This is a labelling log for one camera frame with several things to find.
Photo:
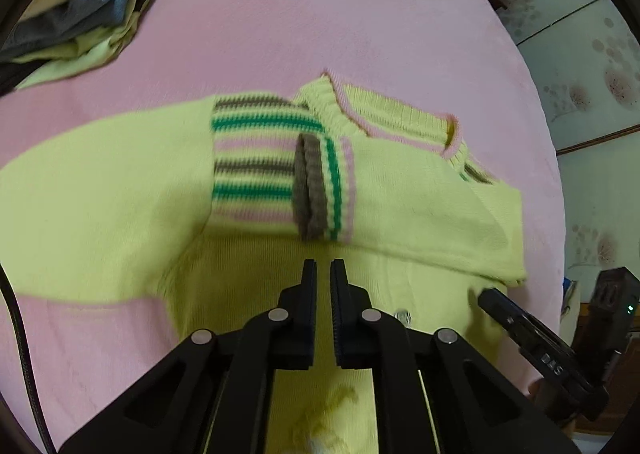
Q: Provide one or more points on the floral sliding door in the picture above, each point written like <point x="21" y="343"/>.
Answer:
<point x="580" y="34"/>

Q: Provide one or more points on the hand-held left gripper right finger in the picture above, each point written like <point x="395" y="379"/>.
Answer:
<point x="340" y="314"/>

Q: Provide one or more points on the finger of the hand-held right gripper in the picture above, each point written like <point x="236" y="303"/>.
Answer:
<point x="505" y="314"/>

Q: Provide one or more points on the pink fleece blanket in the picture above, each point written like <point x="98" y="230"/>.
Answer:
<point x="325" y="19"/>

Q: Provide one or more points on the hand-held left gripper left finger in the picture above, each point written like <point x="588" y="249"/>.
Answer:
<point x="309" y="314"/>

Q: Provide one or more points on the pile of folded clothes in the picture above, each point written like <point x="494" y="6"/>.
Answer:
<point x="85" y="54"/>

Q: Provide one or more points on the black cloth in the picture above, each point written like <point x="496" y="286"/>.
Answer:
<point x="20" y="69"/>

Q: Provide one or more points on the yellow striped knit sweater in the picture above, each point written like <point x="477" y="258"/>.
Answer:
<point x="125" y="194"/>

